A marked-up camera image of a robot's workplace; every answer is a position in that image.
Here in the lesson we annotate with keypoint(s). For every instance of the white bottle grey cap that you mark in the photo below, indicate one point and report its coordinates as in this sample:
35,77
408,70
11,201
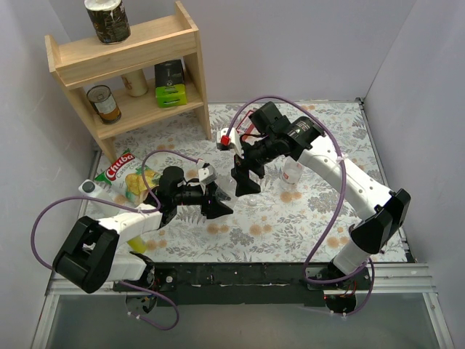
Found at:
92,190

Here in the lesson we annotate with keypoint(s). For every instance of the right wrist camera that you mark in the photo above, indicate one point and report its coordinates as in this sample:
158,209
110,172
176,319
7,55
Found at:
229,141

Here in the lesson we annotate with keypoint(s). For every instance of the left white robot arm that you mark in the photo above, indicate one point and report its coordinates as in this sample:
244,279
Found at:
88,257

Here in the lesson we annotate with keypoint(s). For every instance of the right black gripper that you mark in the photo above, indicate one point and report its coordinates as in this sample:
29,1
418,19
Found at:
245,167

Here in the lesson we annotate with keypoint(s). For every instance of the black and green box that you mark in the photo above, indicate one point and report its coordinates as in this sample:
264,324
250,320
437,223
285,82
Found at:
170,88

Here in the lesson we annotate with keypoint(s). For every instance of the tin can on lower shelf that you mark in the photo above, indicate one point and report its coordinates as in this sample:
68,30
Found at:
104,104

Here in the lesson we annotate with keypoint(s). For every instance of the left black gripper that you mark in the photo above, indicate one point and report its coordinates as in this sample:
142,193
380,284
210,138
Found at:
209,200

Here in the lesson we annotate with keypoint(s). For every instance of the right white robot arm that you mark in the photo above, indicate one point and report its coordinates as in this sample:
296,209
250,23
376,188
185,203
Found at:
309,142

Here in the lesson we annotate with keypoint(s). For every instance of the cream cylindrical container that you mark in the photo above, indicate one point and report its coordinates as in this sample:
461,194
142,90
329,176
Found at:
135,83

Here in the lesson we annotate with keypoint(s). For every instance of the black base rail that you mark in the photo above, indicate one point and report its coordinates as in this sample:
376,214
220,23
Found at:
222,283

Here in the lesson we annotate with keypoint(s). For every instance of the dark can on shelf top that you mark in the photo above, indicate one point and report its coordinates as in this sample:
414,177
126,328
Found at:
109,20

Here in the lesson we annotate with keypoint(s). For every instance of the floral table mat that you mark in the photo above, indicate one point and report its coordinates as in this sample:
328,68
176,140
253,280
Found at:
285,224

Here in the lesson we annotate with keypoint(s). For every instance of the green Chuba chips bag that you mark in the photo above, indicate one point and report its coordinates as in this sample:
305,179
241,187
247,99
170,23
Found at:
127,177

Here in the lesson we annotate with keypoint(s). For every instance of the red rectangular box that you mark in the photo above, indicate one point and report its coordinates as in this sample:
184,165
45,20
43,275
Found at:
245,127

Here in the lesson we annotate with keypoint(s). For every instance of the clear plastic bottle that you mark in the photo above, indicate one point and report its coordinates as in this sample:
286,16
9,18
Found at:
228,183

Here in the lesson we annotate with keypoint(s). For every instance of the clear bottle with red label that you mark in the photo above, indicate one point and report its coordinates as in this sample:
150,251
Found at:
291,173

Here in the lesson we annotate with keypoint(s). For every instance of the yellow bottle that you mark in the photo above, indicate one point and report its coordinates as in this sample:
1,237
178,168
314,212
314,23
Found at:
137,244

